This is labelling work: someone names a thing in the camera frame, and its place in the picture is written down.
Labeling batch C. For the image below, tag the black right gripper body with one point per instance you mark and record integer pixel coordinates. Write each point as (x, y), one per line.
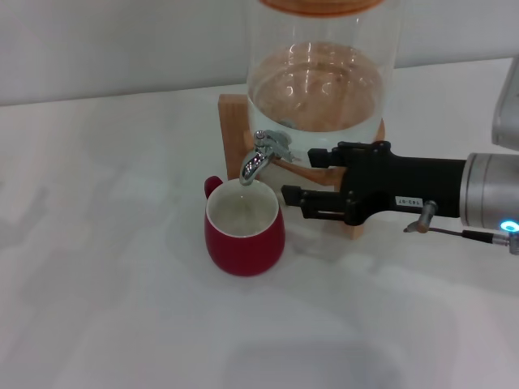
(405, 182)

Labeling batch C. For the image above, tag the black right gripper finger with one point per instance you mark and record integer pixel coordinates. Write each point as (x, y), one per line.
(324, 158)
(320, 204)

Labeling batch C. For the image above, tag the red ceramic cup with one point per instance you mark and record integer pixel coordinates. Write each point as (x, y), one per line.
(243, 251)

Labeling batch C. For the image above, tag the chrome metal faucet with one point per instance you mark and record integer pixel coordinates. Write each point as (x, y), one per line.
(255, 160)

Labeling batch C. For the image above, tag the silver angled metal plug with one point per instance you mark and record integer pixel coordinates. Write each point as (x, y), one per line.
(425, 215)

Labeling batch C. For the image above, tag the glass water dispenser jar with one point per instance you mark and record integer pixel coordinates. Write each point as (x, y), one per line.
(320, 97)

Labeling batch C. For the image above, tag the wooden dispenser stand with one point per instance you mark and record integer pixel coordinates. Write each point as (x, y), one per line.
(233, 133)

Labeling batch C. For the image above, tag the wooden jar lid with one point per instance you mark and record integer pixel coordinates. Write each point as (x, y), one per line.
(320, 6)

